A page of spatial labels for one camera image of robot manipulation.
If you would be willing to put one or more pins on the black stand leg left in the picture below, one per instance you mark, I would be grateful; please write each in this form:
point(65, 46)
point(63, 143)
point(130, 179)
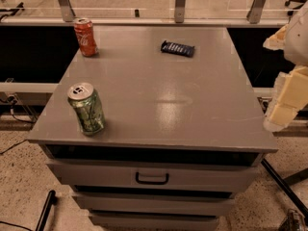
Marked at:
point(50, 201)

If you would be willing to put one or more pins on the black stand leg right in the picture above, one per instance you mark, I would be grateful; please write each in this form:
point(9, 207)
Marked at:
point(286, 189)

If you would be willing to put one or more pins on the red cola can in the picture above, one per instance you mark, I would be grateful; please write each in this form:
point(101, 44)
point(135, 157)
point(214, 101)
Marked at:
point(84, 32)

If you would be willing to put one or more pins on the grey drawer cabinet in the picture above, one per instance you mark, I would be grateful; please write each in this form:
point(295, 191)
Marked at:
point(196, 119)

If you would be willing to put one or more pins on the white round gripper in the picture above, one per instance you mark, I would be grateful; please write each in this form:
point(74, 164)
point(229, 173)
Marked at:
point(297, 45)

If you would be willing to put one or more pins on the dark blue snack bar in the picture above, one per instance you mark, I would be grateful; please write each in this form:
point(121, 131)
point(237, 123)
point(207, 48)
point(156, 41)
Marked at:
point(177, 49)

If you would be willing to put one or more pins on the black drawer handle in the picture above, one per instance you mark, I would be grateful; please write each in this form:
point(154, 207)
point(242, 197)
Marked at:
point(151, 179)

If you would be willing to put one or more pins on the metal railing frame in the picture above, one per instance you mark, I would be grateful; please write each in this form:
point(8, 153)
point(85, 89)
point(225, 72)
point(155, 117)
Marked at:
point(228, 12)

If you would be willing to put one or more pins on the black stand leg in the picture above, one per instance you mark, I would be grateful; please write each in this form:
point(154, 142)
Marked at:
point(50, 201)
point(286, 189)

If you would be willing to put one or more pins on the green soda can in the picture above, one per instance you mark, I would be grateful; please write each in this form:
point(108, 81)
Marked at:
point(85, 101)

